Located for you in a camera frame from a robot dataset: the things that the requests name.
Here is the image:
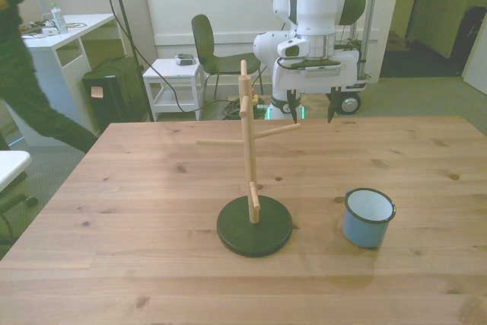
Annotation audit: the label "black chair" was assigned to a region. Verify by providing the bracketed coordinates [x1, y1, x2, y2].
[190, 14, 265, 101]

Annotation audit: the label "clear plastic bottle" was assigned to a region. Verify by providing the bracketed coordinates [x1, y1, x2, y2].
[49, 2, 70, 35]

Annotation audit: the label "black computer case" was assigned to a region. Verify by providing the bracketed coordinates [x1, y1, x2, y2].
[81, 57, 153, 134]

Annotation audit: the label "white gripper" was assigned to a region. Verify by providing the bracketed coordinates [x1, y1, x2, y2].
[272, 49, 361, 126]

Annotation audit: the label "black floor cable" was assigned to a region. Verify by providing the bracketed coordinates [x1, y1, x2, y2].
[94, 0, 234, 114]

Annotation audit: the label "office chair base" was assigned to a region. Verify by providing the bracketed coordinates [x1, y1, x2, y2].
[0, 171, 40, 247]

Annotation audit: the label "blue enamel mug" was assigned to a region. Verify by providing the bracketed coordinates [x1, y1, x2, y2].
[341, 187, 398, 249]

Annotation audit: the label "small white side table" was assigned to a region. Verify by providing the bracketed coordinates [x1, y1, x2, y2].
[142, 58, 205, 123]

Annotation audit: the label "yellow red emergency stop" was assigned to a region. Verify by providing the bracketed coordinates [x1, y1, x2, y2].
[249, 88, 267, 110]

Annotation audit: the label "coiled green cables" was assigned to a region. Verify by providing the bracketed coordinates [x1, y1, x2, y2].
[221, 97, 268, 121]

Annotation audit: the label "person in dark clothes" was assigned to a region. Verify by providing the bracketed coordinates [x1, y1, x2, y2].
[0, 0, 100, 155]

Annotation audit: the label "black tripod stand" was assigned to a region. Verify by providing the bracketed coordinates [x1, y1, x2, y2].
[89, 0, 155, 123]

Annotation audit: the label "white wheeled equipment cart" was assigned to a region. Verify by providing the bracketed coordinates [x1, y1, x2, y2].
[333, 0, 384, 116]

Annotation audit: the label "wooden mug tree black base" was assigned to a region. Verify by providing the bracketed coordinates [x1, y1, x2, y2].
[196, 59, 302, 259]

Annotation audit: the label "white rounded table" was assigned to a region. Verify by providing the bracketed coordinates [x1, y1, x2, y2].
[0, 149, 32, 193]

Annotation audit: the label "desk clutter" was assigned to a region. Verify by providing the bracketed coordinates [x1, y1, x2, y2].
[18, 16, 89, 40]

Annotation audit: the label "white desk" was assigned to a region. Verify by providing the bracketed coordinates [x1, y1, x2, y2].
[7, 13, 129, 147]

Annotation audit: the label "small grey device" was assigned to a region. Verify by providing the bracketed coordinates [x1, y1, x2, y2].
[173, 52, 196, 67]

